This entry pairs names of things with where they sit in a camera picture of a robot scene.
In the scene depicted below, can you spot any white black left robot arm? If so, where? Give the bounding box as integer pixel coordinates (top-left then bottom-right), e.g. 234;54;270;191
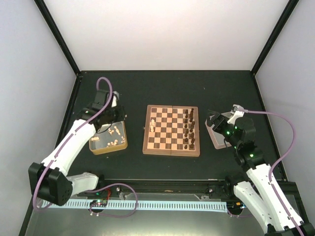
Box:
28;90;127;206

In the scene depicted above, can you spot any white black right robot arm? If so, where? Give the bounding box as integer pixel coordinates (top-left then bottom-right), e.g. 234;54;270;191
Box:
206;105;315;236

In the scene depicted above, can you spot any dark chess rook far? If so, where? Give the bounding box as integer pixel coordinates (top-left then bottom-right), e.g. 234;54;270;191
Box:
189;108;194;117

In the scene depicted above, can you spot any wooden chess board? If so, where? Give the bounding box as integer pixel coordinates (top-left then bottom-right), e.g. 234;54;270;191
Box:
142;105;200;157

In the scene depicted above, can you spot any small electronics board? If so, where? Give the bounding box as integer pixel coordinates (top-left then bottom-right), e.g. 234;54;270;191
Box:
90;200;108;207

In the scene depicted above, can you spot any clear plastic tray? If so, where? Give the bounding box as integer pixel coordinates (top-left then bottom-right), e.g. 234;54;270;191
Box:
205;112;234;149

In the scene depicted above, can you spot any yellow tin box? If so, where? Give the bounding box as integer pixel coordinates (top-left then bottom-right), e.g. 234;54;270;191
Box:
89;121;127;155

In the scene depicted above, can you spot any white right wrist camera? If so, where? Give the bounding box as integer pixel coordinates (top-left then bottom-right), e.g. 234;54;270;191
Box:
227;104;246;124

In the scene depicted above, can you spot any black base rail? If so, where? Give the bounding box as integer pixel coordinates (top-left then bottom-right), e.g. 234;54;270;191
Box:
73;178;300;197

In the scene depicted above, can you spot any white slotted cable duct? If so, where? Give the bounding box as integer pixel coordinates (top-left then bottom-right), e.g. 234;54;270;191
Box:
49;199;227;213

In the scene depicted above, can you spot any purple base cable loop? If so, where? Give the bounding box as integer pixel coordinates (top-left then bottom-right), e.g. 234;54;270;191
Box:
89;183;139;219

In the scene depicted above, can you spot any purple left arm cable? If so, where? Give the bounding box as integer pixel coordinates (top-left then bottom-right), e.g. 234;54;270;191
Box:
32;77;114;212

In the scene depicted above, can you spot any black frame post left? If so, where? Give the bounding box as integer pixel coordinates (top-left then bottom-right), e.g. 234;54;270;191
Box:
34;0;80;75

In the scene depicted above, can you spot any black frame post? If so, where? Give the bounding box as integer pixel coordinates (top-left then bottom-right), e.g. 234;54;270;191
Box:
251;0;299;76
34;0;80;75

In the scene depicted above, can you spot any black frame post right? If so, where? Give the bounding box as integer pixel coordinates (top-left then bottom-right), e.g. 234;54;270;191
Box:
251;0;299;76

